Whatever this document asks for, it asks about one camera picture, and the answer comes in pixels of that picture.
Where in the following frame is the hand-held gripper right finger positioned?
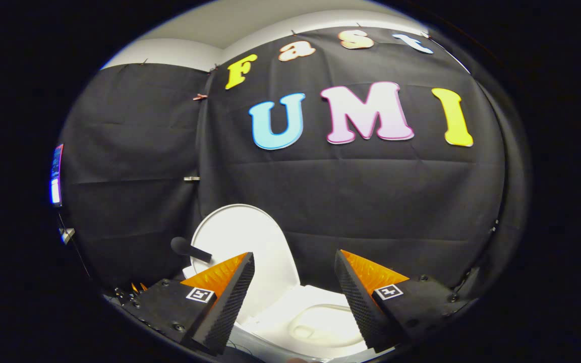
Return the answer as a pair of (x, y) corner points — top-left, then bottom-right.
(334, 249), (474, 354)

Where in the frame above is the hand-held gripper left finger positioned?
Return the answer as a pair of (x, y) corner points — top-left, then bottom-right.
(121, 252), (256, 357)

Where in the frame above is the white toilet with tank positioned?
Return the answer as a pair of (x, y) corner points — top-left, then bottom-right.
(183, 266), (373, 360)

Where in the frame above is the white toilet seat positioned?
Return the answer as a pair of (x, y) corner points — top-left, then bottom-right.
(235, 284), (372, 359)

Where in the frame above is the lit monitor screen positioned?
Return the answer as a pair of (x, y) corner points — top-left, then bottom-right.
(50, 144), (65, 208)

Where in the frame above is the black backdrop cloth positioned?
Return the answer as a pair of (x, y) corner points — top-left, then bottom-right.
(60, 25), (529, 304)

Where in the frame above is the black round-headed stick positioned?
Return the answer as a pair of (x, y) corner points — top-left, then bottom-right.
(170, 236), (213, 263)

